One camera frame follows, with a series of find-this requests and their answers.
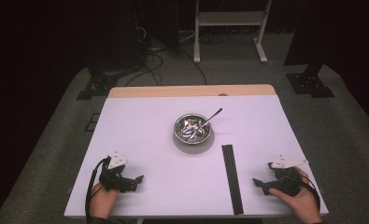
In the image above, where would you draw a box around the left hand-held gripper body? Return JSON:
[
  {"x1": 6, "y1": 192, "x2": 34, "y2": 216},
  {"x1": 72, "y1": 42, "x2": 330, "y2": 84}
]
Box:
[{"x1": 98, "y1": 150, "x2": 134, "y2": 194}]

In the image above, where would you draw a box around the right hand-held gripper black cable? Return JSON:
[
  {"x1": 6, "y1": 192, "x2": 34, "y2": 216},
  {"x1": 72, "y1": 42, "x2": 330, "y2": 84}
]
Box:
[{"x1": 298, "y1": 172, "x2": 322, "y2": 216}]

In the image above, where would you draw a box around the black stand base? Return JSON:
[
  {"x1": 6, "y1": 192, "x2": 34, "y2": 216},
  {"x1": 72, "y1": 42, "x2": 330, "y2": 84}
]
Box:
[
  {"x1": 285, "y1": 63, "x2": 335, "y2": 99},
  {"x1": 76, "y1": 66, "x2": 120, "y2": 101}
]

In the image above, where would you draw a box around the stainless steel bowl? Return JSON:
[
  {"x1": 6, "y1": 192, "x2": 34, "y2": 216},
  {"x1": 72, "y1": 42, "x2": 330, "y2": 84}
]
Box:
[{"x1": 173, "y1": 113, "x2": 212, "y2": 145}]

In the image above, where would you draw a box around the black floor cable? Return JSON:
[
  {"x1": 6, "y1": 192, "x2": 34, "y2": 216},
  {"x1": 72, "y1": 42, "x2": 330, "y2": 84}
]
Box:
[
  {"x1": 124, "y1": 52, "x2": 164, "y2": 88},
  {"x1": 178, "y1": 48, "x2": 208, "y2": 86}
]

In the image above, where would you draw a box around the person's left hand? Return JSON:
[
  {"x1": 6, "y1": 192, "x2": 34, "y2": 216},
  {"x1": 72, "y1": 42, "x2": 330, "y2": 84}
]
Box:
[{"x1": 88, "y1": 181, "x2": 120, "y2": 219}]

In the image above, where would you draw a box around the dark cabinet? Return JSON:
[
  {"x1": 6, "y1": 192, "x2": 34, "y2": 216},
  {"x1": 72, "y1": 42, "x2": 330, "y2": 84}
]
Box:
[{"x1": 87, "y1": 0, "x2": 144, "y2": 71}]

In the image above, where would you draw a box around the metal spoon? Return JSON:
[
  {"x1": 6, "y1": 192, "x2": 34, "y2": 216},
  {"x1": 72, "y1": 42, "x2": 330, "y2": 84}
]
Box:
[{"x1": 188, "y1": 107, "x2": 223, "y2": 139}]

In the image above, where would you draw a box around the black ruler strip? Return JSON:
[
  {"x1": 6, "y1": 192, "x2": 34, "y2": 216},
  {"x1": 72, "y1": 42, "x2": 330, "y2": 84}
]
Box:
[{"x1": 221, "y1": 144, "x2": 240, "y2": 216}]

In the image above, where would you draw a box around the hand-held gripper black cable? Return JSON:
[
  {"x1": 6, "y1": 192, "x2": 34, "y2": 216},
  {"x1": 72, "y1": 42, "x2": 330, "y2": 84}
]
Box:
[
  {"x1": 298, "y1": 172, "x2": 322, "y2": 216},
  {"x1": 84, "y1": 156, "x2": 112, "y2": 224}
]

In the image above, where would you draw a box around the white metal stand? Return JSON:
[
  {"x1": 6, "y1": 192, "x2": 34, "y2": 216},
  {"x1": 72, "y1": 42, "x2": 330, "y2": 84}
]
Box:
[{"x1": 193, "y1": 0, "x2": 273, "y2": 64}]

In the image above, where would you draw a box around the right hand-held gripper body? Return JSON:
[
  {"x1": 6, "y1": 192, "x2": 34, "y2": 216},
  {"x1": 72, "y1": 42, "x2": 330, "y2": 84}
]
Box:
[{"x1": 266, "y1": 154, "x2": 309, "y2": 198}]

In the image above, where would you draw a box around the person's right hand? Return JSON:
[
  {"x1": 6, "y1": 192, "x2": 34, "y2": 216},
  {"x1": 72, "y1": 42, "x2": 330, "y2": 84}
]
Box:
[{"x1": 268, "y1": 166, "x2": 324, "y2": 224}]

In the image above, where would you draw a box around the left hand-held gripper black cable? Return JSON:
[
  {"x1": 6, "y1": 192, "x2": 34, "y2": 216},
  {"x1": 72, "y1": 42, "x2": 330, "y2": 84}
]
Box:
[{"x1": 84, "y1": 156, "x2": 112, "y2": 224}]

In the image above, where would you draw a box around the wooden table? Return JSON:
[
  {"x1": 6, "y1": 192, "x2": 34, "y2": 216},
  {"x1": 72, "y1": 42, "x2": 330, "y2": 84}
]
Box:
[{"x1": 107, "y1": 83, "x2": 278, "y2": 100}]

